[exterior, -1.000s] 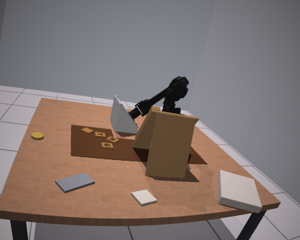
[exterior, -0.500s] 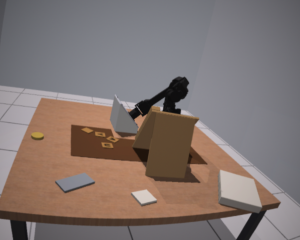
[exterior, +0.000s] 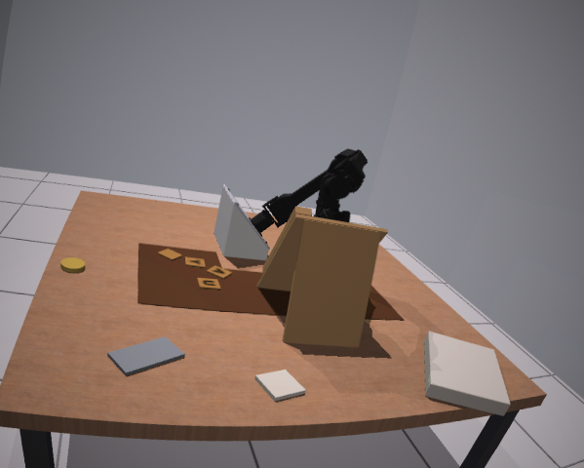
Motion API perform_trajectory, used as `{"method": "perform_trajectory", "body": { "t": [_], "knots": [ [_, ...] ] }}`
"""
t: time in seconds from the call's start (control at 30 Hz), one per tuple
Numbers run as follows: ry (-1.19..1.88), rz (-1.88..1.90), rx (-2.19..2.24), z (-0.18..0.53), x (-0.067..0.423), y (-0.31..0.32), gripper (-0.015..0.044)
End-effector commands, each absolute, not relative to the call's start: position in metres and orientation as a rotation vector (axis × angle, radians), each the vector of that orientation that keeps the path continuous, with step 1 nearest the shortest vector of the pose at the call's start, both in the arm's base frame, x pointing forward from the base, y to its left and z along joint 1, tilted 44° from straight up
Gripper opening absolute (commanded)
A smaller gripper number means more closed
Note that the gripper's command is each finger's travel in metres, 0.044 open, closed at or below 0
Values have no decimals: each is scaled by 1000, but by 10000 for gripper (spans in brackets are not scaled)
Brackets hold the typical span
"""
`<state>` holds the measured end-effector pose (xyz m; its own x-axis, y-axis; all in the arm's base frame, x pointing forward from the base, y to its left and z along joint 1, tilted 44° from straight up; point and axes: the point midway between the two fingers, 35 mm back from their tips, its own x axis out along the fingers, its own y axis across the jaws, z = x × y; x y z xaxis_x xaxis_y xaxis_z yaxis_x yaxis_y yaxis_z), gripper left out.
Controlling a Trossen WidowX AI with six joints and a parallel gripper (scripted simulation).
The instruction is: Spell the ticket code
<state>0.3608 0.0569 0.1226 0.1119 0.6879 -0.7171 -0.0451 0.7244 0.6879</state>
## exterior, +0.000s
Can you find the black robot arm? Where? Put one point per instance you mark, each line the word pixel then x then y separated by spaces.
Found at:
pixel 344 176

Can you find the yellow flat disc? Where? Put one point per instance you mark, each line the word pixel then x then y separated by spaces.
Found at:
pixel 73 264

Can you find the tan tile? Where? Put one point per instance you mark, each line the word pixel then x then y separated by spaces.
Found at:
pixel 170 254
pixel 196 262
pixel 211 284
pixel 217 271

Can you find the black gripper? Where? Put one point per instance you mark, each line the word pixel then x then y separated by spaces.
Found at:
pixel 329 201

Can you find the tan wooden board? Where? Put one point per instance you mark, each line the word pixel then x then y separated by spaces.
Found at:
pixel 327 265

